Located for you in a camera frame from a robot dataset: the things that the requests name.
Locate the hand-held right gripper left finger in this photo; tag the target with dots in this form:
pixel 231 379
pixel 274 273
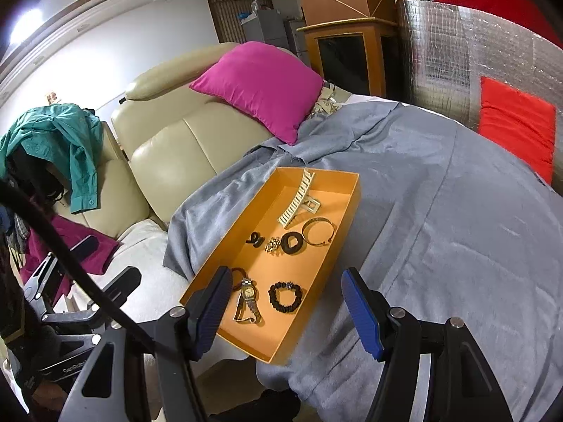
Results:
pixel 215 312

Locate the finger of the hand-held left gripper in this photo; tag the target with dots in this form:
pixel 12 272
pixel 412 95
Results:
pixel 129 274
pixel 88 242

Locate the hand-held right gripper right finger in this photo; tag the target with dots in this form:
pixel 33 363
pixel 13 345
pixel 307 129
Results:
pixel 363 316

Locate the orange tray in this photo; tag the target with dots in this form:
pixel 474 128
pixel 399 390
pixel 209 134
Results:
pixel 316 263

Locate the cream hair claw clip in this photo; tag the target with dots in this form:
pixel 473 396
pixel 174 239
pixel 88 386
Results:
pixel 297 202

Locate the magenta cloth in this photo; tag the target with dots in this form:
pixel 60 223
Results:
pixel 66 233

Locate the gold wristwatch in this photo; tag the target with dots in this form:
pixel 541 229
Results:
pixel 249 292

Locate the gold bangle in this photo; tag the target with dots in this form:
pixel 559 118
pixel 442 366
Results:
pixel 326 242

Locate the gold brooch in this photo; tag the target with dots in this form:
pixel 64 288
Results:
pixel 272 245

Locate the teal shirt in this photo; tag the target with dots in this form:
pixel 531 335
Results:
pixel 74 149

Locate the dark clothes pile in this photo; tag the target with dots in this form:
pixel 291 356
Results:
pixel 26 171

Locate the grey cloth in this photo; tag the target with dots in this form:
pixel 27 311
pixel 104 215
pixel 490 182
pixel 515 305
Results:
pixel 440 228

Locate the beige leather sofa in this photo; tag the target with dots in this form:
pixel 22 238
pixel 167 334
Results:
pixel 176 140

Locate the cream patterned cloth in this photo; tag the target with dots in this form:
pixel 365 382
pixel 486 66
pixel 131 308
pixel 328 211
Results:
pixel 325 101

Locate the pink pillow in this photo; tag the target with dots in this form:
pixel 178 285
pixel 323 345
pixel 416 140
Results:
pixel 264 83

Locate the orange-red cushion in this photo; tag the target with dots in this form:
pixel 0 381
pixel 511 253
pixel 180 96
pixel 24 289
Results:
pixel 514 132

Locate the brown slatted door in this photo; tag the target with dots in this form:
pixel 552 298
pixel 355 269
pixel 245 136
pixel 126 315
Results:
pixel 228 13

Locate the silver insulation mat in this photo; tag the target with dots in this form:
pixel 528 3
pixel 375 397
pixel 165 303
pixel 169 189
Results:
pixel 440 52

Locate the grey metal cabinet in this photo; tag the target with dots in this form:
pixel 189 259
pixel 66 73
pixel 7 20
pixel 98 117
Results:
pixel 264 26

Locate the wooden glass-door cabinet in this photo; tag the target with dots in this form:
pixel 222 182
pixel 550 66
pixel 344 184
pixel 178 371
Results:
pixel 347 24

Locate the red cloth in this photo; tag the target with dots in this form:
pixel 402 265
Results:
pixel 497 4

